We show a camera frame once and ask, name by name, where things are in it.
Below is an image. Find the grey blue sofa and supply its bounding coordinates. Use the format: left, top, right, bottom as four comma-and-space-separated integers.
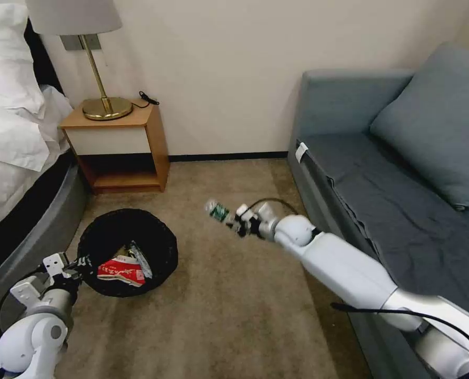
287, 42, 469, 379

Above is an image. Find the dark grey sofa cover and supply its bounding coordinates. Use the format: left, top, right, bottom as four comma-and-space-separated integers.
302, 132, 469, 318

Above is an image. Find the white duvet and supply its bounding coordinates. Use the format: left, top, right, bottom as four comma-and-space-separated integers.
0, 84, 75, 238

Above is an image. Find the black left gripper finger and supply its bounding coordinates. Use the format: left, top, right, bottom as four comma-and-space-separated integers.
62, 254, 92, 279

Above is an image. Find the black baseboard strip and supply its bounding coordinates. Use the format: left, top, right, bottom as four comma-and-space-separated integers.
167, 151, 290, 163

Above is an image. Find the clear bottle green label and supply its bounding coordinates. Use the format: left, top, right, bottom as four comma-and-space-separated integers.
204, 199, 232, 224

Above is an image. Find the black round trash bin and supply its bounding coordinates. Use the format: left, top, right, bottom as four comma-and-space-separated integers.
77, 208, 179, 297

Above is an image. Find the grey blue cushion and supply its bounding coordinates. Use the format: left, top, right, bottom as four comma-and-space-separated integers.
370, 43, 469, 211

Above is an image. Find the red white snack packet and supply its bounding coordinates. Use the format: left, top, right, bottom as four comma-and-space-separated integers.
97, 254, 146, 287

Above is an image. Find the thin black lamp cord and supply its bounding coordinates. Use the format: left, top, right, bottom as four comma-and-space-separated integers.
133, 91, 161, 108

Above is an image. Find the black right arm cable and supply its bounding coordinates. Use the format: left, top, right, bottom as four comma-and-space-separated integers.
331, 302, 469, 358

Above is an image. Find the silver crumpled wrapper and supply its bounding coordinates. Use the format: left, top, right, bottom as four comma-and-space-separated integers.
125, 241, 153, 280

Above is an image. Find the grey wall switch plate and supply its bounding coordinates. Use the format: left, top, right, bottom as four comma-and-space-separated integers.
60, 34, 102, 52

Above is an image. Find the wooden nightstand white drawer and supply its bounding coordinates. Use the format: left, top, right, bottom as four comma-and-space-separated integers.
58, 98, 171, 195

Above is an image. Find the black headboard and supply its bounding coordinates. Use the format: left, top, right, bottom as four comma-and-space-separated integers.
24, 17, 64, 96

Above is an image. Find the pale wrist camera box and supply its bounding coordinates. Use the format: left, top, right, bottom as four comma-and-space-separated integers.
43, 252, 70, 275
236, 203, 261, 224

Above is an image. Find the white pillow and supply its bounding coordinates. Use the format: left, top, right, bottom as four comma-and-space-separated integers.
0, 4, 46, 116

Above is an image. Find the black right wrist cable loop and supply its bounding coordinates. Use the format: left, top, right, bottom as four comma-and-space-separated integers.
245, 197, 298, 218

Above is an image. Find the brass table lamp grey shade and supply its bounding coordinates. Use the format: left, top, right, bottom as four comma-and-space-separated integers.
25, 0, 134, 122

